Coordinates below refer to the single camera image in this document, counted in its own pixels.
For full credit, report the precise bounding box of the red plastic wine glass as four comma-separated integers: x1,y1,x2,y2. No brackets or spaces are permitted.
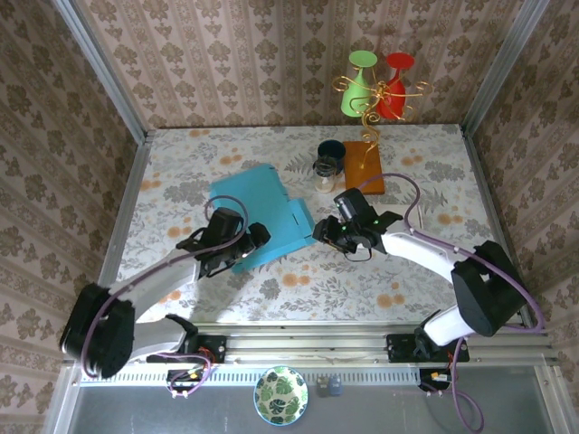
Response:
374,52,416,121

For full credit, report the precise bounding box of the aluminium table side rail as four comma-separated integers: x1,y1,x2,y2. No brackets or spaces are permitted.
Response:
459,122,546,331
84,130,155,331

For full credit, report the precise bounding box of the grey metal shelf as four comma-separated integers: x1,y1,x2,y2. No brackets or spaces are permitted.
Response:
53,354,560,434

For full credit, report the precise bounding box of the black power connector block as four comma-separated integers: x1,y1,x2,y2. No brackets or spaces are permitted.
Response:
166,368,204,393
418,368,452,393

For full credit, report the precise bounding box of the dark blue mug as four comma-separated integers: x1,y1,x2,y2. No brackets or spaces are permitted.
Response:
316,138,347,166

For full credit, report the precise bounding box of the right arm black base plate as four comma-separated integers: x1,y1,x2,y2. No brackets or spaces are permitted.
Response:
386,332,471,363

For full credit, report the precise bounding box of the long aluminium frame rail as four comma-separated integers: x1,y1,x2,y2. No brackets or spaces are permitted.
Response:
62,321,560,363

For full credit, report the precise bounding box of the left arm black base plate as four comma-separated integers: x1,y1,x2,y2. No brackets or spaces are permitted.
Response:
147,334,227,363

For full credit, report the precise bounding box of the perforated metal cable duct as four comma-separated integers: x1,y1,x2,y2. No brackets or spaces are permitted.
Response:
79,368,422,386

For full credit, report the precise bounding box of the aluminium frame post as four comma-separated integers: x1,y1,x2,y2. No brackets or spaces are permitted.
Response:
52,0,150,144
460,0,551,132

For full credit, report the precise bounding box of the clear glass jar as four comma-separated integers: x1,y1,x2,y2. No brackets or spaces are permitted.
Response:
312,156,338,194

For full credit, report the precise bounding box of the gold wire rack wooden base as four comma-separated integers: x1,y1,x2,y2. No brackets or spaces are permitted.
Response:
332,74,431,196

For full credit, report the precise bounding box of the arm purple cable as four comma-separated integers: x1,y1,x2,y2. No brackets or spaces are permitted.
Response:
355,173,546,433
80,194,250,399

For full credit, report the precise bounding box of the green plastic wine glass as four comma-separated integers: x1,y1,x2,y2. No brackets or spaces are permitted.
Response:
339,50,379,117

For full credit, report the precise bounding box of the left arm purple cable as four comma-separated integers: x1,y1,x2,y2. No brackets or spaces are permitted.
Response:
80,194,250,399

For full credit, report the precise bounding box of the leaf pattern bowl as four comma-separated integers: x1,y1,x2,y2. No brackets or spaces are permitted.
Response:
252,365,309,426

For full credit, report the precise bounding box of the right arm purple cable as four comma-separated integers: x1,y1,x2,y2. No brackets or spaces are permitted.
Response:
355,173,546,433

